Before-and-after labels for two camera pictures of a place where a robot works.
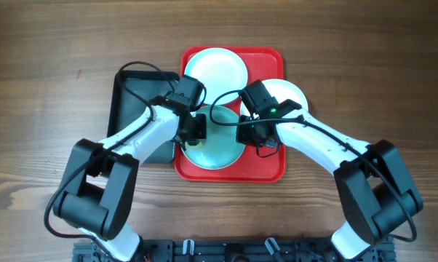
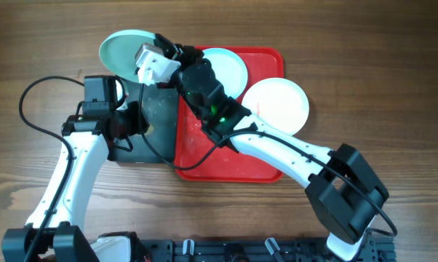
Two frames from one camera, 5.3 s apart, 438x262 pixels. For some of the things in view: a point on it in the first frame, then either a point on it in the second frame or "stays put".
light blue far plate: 218,70 stays put
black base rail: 229,250 stays put
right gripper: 241,137 -> 177,52
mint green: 220,150 -> 118,50
